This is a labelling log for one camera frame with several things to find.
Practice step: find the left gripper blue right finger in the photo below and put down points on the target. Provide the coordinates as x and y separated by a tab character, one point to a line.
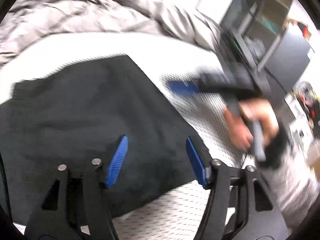
200	160

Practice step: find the grey rumpled duvet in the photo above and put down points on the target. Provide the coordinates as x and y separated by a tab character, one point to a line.
28	21

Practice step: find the person's right hand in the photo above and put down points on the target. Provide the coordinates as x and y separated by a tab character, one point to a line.
251	110

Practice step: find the white honeycomb mattress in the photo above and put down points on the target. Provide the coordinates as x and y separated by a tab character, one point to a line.
177	213

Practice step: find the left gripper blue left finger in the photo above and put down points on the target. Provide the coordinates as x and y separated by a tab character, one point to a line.
116	162

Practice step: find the black pants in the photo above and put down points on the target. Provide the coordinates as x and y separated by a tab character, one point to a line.
76	115

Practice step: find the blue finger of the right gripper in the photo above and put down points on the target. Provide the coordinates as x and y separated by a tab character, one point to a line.
183	87

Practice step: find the grey sleeve forearm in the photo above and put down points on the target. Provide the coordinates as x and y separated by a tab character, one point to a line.
290	179

